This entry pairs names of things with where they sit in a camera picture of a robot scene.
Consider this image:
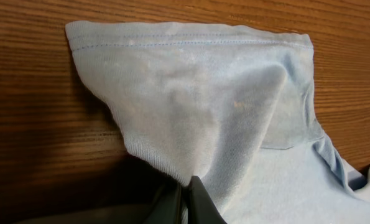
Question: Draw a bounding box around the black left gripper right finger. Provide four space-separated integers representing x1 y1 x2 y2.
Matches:
186 176 226 224

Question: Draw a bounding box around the light blue t-shirt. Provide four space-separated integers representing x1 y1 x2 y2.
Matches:
65 21 370 223

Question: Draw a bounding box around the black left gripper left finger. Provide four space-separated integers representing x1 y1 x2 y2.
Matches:
19 184 181 224

